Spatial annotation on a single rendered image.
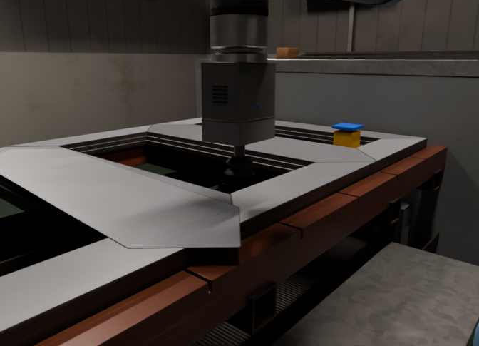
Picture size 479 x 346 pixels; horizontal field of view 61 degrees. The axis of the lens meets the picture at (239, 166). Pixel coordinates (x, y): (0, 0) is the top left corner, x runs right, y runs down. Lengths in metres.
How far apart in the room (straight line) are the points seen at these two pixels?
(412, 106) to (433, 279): 0.57
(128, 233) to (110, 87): 3.68
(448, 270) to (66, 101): 3.46
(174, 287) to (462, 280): 0.55
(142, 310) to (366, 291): 0.43
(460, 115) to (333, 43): 3.19
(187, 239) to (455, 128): 0.88
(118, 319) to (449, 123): 1.00
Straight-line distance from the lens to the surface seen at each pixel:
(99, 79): 4.08
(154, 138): 1.19
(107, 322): 0.41
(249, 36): 0.53
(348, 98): 1.31
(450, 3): 4.06
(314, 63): 1.36
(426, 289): 0.78
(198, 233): 0.50
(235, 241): 0.48
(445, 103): 1.22
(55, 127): 3.86
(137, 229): 0.53
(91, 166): 0.86
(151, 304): 0.42
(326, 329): 0.64
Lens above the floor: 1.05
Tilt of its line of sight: 15 degrees down
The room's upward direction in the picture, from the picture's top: straight up
